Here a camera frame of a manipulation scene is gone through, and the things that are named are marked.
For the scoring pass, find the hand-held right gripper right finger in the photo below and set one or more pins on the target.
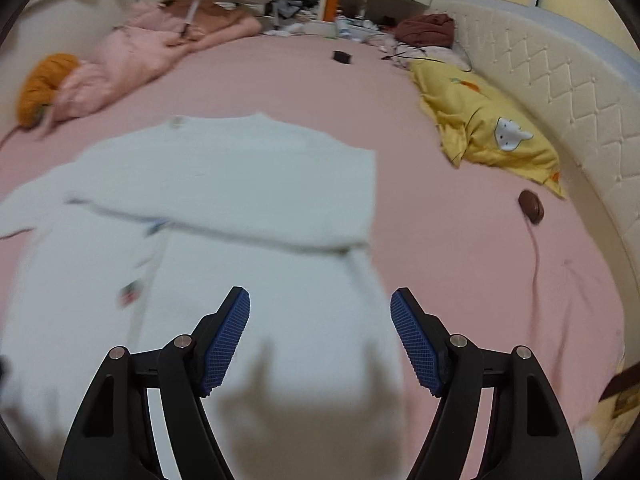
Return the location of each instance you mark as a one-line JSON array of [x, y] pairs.
[[417, 345]]

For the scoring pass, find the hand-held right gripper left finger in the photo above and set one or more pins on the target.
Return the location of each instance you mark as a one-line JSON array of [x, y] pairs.
[[227, 340]]

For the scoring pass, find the white fleece sweater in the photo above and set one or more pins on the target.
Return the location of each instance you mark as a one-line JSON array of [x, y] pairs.
[[225, 180]]

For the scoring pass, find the small brown oval object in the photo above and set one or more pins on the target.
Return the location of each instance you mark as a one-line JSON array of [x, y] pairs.
[[531, 206]]

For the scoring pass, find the yellow printed pillow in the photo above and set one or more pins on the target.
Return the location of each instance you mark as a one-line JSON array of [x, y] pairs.
[[470, 120]]

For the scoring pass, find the cream tufted headboard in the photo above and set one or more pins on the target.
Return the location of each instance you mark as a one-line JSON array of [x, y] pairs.
[[575, 100]]

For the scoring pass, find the pale pink printed cloth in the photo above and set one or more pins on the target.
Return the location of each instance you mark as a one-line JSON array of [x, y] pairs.
[[445, 52]]

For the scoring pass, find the pink duvet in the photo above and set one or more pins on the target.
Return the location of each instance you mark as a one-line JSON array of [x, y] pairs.
[[125, 55]]

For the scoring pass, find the orange pumpkin plush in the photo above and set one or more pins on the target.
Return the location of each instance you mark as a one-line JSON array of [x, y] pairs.
[[42, 85]]

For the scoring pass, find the dark red garment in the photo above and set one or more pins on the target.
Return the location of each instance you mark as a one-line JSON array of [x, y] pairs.
[[427, 30]]

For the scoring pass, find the white crumpled cloth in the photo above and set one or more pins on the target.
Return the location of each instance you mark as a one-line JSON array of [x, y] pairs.
[[292, 27]]

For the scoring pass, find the white tube bottle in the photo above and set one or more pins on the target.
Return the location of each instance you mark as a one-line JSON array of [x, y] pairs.
[[344, 27]]

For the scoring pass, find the orange bottle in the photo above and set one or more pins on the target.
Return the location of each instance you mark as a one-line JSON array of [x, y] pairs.
[[331, 7]]

